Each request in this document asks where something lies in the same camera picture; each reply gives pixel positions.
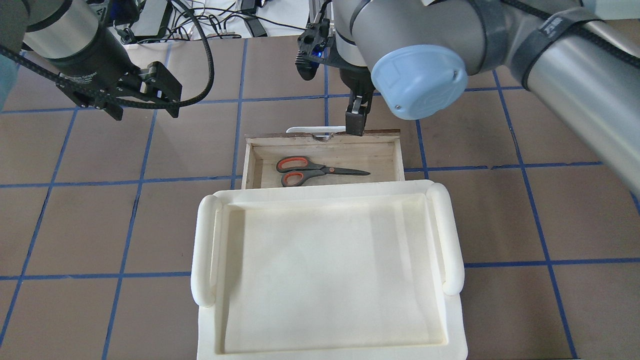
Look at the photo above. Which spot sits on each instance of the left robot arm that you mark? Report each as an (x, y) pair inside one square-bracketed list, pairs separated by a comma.
[(60, 30)]

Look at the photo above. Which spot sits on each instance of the light wooden drawer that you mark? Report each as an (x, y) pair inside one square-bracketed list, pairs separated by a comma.
[(378, 152)]

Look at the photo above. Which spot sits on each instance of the white plastic tray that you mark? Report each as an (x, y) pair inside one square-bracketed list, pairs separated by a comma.
[(362, 271)]

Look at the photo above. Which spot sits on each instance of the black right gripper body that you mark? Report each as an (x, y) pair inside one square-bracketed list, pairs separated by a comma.
[(356, 84)]

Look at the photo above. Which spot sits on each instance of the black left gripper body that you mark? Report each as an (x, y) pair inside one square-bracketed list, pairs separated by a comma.
[(89, 64)]

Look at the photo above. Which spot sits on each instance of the red grey handled scissors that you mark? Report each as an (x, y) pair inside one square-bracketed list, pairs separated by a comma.
[(296, 170)]

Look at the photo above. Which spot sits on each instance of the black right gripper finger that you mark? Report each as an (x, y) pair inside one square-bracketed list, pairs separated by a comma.
[(368, 107), (355, 116)]

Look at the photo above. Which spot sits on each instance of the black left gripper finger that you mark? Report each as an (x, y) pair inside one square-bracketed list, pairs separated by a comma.
[(169, 106), (162, 83)]

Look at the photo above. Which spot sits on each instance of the white drawer handle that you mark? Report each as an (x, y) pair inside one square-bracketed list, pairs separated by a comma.
[(319, 133)]

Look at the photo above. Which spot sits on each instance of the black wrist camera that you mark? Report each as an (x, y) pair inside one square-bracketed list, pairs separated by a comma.
[(313, 48)]

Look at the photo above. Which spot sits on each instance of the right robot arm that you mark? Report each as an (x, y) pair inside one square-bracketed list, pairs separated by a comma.
[(420, 54)]

